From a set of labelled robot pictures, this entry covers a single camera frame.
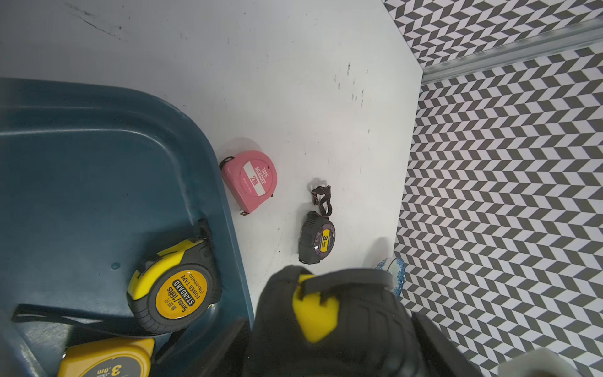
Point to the teal plastic storage box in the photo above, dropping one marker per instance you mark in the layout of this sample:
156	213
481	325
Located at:
94	179

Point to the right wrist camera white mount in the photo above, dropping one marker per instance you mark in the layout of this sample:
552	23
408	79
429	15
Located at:
538	362

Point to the yellow square tape measure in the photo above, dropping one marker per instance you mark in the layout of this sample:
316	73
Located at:
109	357

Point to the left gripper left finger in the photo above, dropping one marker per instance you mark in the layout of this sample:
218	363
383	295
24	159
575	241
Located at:
226	355

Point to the pink tape measure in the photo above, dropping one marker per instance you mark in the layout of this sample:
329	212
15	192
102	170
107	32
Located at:
251	178

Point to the yellow black tape measure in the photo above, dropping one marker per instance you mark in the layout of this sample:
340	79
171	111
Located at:
346	323
165	294

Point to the blue patterned plate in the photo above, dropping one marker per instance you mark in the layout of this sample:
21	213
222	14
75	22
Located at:
396	267

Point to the small black tape measure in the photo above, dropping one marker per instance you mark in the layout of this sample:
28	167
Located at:
318	233

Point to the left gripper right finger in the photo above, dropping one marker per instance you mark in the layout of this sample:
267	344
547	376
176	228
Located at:
441	356

